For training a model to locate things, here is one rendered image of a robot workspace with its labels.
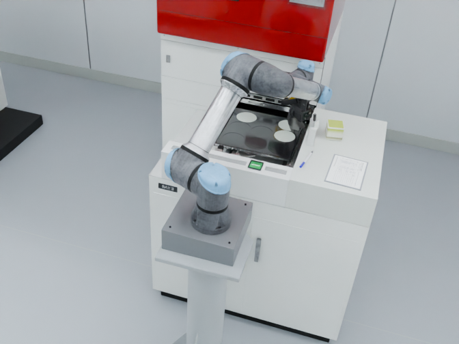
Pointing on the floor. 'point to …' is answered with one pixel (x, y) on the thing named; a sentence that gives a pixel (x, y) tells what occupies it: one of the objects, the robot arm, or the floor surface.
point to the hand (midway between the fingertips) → (292, 129)
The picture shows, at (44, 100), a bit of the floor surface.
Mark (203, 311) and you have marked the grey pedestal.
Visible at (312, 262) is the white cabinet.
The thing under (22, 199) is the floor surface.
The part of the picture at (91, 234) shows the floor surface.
